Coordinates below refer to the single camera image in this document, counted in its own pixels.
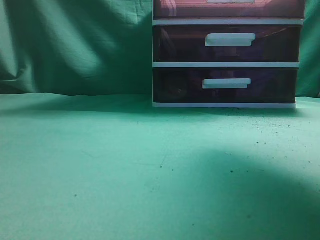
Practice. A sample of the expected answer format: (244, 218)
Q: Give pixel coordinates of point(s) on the dark top drawer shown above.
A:
(183, 9)

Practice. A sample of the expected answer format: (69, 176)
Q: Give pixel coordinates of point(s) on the dark drawer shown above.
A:
(226, 43)
(183, 9)
(224, 85)

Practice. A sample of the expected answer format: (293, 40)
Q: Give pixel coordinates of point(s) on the dark bottom drawer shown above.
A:
(224, 85)

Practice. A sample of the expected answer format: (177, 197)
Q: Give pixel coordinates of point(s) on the dark middle drawer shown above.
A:
(226, 43)

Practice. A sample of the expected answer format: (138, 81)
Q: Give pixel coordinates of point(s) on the green cloth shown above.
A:
(85, 156)

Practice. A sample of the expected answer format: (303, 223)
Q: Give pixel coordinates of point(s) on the white drawer cabinet frame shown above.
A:
(225, 21)

